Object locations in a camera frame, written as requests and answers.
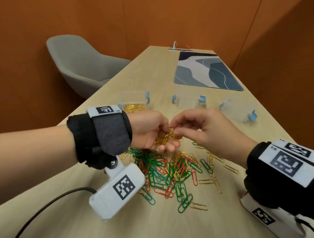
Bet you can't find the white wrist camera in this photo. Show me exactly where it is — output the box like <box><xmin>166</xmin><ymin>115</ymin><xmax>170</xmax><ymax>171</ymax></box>
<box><xmin>89</xmin><ymin>156</ymin><xmax>146</xmax><ymax>220</ymax></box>
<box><xmin>240</xmin><ymin>192</ymin><xmax>309</xmax><ymax>238</ymax></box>

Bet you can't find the pile of colored paper clips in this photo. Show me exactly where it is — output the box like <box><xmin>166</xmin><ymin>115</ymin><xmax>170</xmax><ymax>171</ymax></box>
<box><xmin>119</xmin><ymin>141</ymin><xmax>240</xmax><ymax>214</ymax></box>

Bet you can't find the black right wrist strap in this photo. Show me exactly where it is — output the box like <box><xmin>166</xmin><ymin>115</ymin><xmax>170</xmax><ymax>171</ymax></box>
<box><xmin>244</xmin><ymin>141</ymin><xmax>314</xmax><ymax>219</ymax></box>

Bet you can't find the blue patterned desk mat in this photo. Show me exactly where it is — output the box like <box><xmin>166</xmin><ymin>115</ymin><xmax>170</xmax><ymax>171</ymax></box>
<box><xmin>173</xmin><ymin>51</ymin><xmax>245</xmax><ymax>92</ymax></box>

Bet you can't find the sorted heap of gold clips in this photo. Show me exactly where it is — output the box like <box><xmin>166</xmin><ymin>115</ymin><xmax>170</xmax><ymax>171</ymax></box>
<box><xmin>125</xmin><ymin>103</ymin><xmax>146</xmax><ymax>113</ymax></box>

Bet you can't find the black camera cable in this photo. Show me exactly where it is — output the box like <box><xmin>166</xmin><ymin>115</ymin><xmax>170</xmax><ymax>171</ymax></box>
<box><xmin>14</xmin><ymin>187</ymin><xmax>97</xmax><ymax>238</ymax></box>

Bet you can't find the person's right hand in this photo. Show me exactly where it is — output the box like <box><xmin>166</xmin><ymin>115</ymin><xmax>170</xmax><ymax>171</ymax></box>
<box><xmin>169</xmin><ymin>109</ymin><xmax>259</xmax><ymax>170</ymax></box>

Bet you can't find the handful of gold paper clips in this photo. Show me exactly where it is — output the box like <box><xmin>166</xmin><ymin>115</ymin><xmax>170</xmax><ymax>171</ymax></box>
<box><xmin>154</xmin><ymin>126</ymin><xmax>184</xmax><ymax>147</ymax></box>

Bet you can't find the person's left hand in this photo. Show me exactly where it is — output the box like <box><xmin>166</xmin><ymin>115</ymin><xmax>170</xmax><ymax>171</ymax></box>
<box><xmin>127</xmin><ymin>110</ymin><xmax>181</xmax><ymax>154</ymax></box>

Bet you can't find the white left marker band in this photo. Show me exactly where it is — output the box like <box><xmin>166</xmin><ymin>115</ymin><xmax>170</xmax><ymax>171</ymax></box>
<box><xmin>86</xmin><ymin>105</ymin><xmax>122</xmax><ymax>119</ymax></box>

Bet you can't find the white right marker band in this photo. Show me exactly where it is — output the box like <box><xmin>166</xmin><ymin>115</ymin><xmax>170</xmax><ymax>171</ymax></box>
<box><xmin>258</xmin><ymin>139</ymin><xmax>314</xmax><ymax>188</ymax></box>

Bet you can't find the white marker band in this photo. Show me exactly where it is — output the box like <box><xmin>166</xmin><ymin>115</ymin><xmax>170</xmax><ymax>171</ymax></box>
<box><xmin>258</xmin><ymin>139</ymin><xmax>314</xmax><ymax>188</ymax></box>
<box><xmin>86</xmin><ymin>105</ymin><xmax>122</xmax><ymax>119</ymax></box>

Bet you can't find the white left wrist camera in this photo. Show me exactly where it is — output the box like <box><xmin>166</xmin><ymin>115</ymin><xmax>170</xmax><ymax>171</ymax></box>
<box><xmin>89</xmin><ymin>156</ymin><xmax>146</xmax><ymax>220</ymax></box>

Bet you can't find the transparent box with blue latches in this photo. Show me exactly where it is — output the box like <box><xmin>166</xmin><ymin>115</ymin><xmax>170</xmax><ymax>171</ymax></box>
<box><xmin>171</xmin><ymin>89</ymin><xmax>206</xmax><ymax>109</ymax></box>
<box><xmin>118</xmin><ymin>91</ymin><xmax>150</xmax><ymax>113</ymax></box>
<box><xmin>219</xmin><ymin>95</ymin><xmax>258</xmax><ymax>123</ymax></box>

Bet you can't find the grey shell chair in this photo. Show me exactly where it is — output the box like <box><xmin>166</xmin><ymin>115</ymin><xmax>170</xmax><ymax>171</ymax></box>
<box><xmin>46</xmin><ymin>34</ymin><xmax>132</xmax><ymax>99</ymax></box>

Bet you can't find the person's left forearm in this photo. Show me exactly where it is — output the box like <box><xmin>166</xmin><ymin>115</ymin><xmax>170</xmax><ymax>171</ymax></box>
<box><xmin>0</xmin><ymin>125</ymin><xmax>79</xmax><ymax>205</ymax></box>

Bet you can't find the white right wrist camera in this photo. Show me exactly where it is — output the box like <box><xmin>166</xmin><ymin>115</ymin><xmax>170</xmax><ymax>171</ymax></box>
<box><xmin>240</xmin><ymin>192</ymin><xmax>309</xmax><ymax>238</ymax></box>

